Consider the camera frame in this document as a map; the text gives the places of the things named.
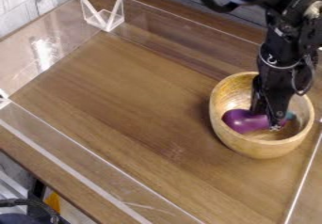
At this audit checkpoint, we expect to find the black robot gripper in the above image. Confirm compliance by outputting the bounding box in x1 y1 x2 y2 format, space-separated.
250 45 317 131

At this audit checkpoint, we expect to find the purple toy eggplant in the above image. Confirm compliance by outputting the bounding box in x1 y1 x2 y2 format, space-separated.
222 109 297 134

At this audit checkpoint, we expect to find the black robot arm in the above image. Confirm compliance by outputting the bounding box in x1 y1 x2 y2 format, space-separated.
250 0 322 130

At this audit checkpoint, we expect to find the brown wooden bowl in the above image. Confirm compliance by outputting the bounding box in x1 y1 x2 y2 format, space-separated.
209 72 316 159

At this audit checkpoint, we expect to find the clear acrylic corner bracket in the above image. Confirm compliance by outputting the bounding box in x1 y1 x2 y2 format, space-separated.
80 0 125 32

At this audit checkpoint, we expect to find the clear acrylic tray wall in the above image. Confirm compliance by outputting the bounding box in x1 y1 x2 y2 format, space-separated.
0 0 322 224

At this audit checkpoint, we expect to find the black clamp with cable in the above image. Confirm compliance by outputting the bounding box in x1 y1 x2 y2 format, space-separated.
0 179 71 224

